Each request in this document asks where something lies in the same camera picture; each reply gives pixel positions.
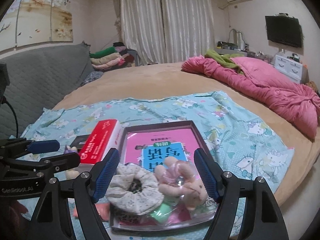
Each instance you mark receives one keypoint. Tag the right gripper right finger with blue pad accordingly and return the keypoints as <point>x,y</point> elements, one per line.
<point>208,171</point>

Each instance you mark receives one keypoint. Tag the blossom wall painting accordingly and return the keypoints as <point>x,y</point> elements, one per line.
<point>29,22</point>

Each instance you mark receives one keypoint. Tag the folded clothes stack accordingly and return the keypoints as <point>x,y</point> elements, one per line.
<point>115,57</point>

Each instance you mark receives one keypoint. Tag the red tissue pack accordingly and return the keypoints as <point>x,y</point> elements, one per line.
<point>106,134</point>

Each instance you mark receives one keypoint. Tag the pink plush flower bear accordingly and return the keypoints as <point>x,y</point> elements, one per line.
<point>178,178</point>

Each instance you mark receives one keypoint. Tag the purple tray with pink book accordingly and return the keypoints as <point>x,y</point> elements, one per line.
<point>148,146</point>

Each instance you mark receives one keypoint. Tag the Hello Kitty blue bedsheet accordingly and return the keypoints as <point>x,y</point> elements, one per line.
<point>238,140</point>

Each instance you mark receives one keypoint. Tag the black wall television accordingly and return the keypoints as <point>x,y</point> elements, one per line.
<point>284,30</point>

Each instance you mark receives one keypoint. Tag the green packaged item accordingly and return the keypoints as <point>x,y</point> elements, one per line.
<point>162,213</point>

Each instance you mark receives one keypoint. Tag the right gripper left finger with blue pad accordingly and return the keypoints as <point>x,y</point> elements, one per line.
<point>102,174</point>

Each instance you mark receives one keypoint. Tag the white curtains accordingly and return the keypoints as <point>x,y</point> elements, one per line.
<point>167,31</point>

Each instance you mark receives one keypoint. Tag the white floral fabric scrunchie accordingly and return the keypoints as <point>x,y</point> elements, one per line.
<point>134,189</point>

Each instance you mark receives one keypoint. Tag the cream plush toy purple bow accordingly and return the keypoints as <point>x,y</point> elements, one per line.
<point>72,171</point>

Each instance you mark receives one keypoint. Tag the tan round mattress cover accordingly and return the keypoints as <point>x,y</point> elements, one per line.
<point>164,80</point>

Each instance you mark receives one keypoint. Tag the green blanket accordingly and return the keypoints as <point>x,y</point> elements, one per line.
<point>225,60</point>

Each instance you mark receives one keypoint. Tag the pink quilted comforter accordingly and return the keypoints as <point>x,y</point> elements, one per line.
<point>296,103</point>

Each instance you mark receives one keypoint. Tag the white drawer cabinet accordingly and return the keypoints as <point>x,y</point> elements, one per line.
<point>295,71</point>

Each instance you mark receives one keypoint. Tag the gray quilted headboard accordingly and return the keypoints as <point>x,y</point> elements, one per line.
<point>41,78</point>

